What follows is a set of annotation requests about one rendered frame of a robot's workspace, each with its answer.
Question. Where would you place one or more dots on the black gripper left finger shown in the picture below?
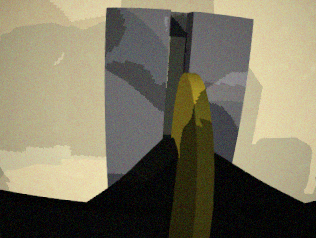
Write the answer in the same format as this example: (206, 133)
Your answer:
(137, 206)

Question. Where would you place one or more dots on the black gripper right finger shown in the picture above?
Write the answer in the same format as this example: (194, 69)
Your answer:
(245, 207)

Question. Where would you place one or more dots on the thin gold coin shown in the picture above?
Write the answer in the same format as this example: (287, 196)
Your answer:
(193, 200)

